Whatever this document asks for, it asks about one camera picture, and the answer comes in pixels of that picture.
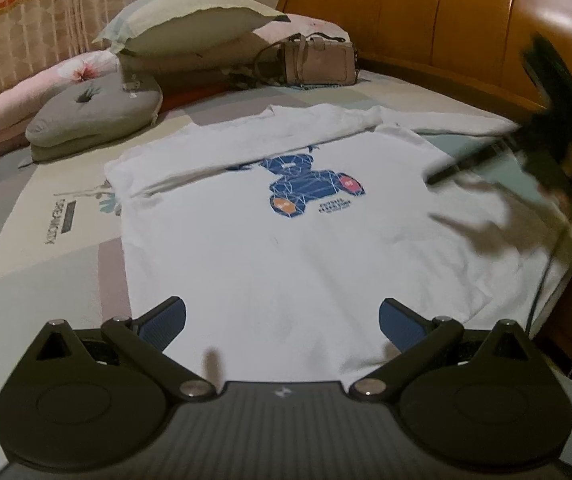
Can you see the striped green white pillow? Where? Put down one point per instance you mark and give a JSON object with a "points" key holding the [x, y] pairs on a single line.
{"points": [[156, 28]]}

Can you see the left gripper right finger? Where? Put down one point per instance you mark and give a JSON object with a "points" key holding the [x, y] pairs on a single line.
{"points": [[422, 344]]}

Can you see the pink leather handbag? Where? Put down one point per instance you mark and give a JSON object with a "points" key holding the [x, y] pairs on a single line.
{"points": [[316, 60]]}

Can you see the pink floral folded quilt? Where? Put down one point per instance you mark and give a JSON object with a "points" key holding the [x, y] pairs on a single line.
{"points": [[19, 104]]}

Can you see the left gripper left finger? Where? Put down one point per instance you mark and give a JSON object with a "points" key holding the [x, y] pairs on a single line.
{"points": [[143, 341]]}

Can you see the wooden headboard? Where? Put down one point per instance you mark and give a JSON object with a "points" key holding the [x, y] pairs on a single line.
{"points": [[467, 49]]}

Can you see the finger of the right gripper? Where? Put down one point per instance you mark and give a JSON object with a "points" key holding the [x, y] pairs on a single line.
{"points": [[467, 162]]}

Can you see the red folded cloth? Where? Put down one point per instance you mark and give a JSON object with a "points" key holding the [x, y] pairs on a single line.
{"points": [[181, 97]]}

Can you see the white printed sweatshirt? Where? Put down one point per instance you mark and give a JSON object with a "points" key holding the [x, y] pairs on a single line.
{"points": [[284, 232]]}

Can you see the grey donut cushion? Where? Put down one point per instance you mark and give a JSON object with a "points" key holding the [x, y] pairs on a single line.
{"points": [[92, 113]]}

